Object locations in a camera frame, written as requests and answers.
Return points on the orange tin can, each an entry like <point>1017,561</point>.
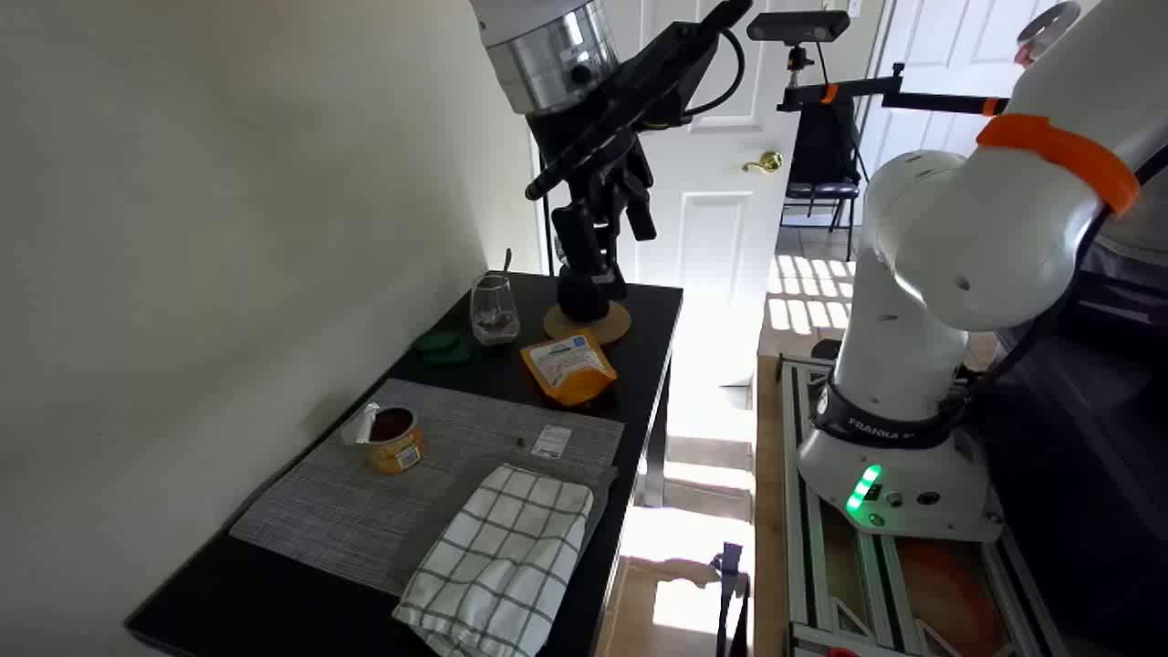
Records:
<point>395,444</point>

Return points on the black table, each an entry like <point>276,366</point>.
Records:
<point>294,608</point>

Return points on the black mug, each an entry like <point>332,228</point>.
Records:
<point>596,306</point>

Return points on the clear glass jar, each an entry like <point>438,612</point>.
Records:
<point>495,315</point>

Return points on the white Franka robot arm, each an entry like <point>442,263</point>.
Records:
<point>972,230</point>

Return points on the round cork coaster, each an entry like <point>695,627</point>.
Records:
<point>606,331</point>

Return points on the dark upholstered furniture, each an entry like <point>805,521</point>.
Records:
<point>1083,486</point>

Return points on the white checked towel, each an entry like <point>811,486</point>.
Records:
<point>496,571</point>

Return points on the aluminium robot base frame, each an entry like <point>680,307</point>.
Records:
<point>827,571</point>

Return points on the brass door knob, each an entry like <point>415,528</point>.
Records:
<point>764,161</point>

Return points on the black folding chair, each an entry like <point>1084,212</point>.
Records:
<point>827,158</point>

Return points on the black stereo camera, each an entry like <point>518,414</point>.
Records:
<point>797,26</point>

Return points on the grey woven placemat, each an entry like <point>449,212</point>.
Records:
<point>353,514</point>

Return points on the black blue clamp stand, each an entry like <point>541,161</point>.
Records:
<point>730,587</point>

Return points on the small white paper tag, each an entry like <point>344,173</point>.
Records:
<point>551,444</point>

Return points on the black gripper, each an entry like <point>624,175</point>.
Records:
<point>600,136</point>

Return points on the white panel door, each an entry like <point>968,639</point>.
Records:
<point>718,241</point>

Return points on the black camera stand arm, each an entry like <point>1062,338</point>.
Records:
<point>850,94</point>

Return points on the green round lid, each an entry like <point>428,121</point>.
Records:
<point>442,348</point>

